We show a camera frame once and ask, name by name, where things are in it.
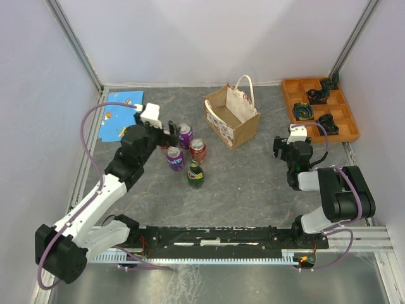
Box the black rolled sock centre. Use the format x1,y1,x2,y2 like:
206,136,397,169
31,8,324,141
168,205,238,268
306,89,330,105

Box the blue patterned cloth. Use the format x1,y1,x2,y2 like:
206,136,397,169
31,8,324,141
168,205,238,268
98,91,144,143

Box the wooden compartment tray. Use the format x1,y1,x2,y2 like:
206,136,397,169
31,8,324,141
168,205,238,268
282,77,360,143

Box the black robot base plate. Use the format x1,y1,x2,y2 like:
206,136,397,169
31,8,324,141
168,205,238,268
122,225,329,264

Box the dark patterned sock top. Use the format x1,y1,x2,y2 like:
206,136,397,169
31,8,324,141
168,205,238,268
320,79,339,91

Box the purple Fanta can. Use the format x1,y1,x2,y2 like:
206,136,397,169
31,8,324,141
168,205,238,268
166,146,184,171
178,123,194,149

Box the blue slotted cable duct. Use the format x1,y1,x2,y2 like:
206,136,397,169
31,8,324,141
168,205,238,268
88,250,300,264

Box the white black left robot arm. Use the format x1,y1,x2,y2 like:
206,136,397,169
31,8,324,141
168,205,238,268
35,103,178,290

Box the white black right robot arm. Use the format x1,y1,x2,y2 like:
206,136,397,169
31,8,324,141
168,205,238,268
273,123,376,248

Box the aluminium frame rail front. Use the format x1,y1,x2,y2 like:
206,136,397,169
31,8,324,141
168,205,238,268
91,224,395,253

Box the blue yellow rolled sock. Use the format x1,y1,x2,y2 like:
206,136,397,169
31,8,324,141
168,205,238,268
292,103,314,121

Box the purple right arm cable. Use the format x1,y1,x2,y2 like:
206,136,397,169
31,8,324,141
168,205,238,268
290,122,365,273

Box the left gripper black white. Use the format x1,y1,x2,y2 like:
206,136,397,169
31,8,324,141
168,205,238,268
134,113,180,164

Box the canvas bag with cat print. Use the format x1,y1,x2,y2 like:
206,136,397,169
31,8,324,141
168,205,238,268
204,75,261,151

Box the black rolled sock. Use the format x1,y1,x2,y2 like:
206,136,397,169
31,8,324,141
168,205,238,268
306,89,330,105
316,113,339,136

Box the green Perrier glass bottle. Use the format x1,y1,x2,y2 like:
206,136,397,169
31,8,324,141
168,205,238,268
187,159,204,189

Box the black rolled sock lower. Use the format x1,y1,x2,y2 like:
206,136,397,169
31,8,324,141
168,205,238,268
316,113,339,136

